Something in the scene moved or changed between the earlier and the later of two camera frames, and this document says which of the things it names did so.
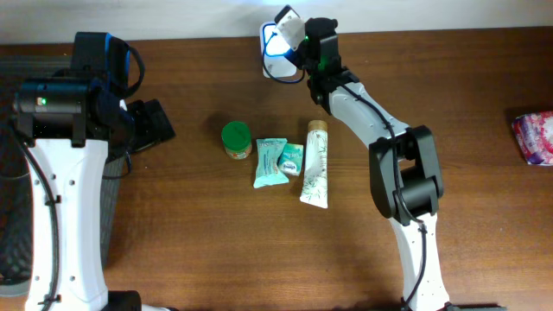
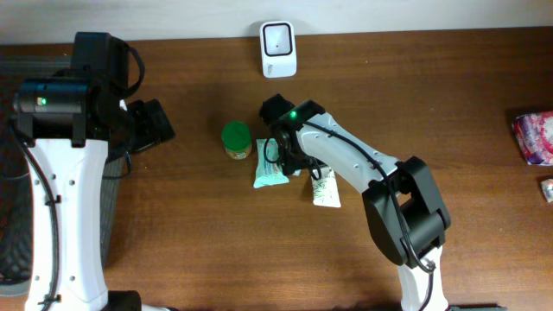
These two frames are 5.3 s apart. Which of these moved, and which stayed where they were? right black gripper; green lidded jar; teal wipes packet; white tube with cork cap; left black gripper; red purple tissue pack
Moved: white tube with cork cap; right black gripper
Stayed: teal wipes packet; red purple tissue pack; green lidded jar; left black gripper
